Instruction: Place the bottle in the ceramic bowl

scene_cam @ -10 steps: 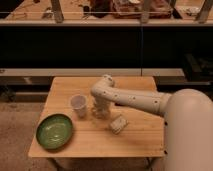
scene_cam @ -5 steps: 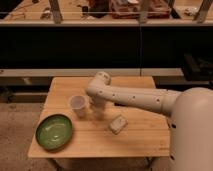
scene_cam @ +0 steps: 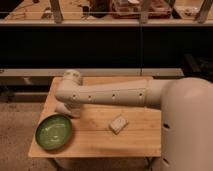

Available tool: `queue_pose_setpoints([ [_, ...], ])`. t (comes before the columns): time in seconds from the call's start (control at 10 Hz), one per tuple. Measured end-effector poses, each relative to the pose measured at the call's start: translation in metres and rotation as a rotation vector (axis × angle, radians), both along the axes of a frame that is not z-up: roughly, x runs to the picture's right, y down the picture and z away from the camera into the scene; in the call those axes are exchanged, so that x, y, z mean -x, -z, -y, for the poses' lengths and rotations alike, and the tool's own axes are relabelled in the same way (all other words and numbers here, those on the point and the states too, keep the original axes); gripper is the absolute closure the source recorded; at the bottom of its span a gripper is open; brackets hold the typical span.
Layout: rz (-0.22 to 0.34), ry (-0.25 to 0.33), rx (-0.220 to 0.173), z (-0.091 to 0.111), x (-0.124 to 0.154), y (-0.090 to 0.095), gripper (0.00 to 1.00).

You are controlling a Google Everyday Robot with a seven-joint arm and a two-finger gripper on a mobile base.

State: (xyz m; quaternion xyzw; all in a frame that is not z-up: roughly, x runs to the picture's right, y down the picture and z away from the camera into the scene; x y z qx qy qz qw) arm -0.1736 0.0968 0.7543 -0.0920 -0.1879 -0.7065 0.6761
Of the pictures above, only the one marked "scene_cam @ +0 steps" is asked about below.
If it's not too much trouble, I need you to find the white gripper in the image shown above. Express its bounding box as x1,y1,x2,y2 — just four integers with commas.
55,102,81,118

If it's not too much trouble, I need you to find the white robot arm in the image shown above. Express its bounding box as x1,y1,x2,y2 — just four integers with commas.
55,70,213,171

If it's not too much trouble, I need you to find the green ceramic bowl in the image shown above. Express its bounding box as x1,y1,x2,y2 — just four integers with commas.
35,114,73,150

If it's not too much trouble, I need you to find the small white packet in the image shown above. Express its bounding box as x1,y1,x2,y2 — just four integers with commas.
109,115,128,134

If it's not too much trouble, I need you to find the wooden workbench in background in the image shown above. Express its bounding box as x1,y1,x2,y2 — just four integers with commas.
0,0,213,27

